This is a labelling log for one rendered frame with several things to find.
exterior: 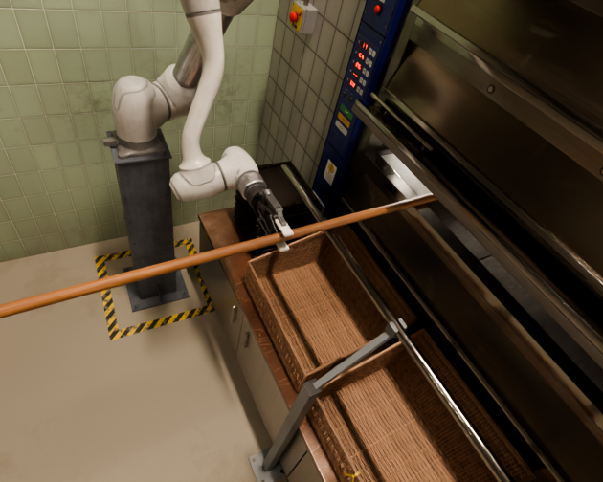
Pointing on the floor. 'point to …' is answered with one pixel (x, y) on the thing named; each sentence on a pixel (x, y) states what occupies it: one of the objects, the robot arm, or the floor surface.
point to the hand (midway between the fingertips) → (282, 236)
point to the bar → (261, 467)
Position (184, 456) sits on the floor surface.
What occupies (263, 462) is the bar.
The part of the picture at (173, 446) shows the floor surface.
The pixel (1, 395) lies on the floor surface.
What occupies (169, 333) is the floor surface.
